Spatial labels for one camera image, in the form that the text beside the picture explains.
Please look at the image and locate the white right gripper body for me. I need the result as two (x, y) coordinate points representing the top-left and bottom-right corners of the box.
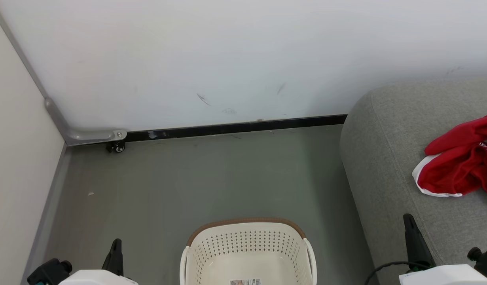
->
(399, 264), (485, 285)

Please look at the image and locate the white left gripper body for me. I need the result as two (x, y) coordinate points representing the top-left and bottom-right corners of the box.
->
(57, 269), (139, 285)

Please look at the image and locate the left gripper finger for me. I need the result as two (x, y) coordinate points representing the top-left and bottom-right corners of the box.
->
(102, 239), (117, 276)
(113, 239), (124, 276)

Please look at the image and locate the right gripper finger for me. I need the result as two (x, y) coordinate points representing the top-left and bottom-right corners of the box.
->
(408, 214), (436, 265)
(404, 214), (424, 272)

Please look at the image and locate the red and white garment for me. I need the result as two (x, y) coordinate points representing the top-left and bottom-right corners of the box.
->
(412, 139), (487, 198)

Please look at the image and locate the grey fabric sofa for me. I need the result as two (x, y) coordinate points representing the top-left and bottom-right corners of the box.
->
(339, 77), (487, 285)

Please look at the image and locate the cream perforated laundry basket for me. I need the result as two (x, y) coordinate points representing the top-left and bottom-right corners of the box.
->
(179, 217), (318, 285)

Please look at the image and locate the black baseboard strip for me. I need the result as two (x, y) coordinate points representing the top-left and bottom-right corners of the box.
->
(126, 114), (348, 142)

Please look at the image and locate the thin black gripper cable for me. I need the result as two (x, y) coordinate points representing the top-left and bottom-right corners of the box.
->
(363, 260), (424, 285)

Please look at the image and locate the grey metal partition frame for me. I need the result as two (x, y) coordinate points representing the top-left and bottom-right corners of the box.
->
(0, 8), (127, 285)

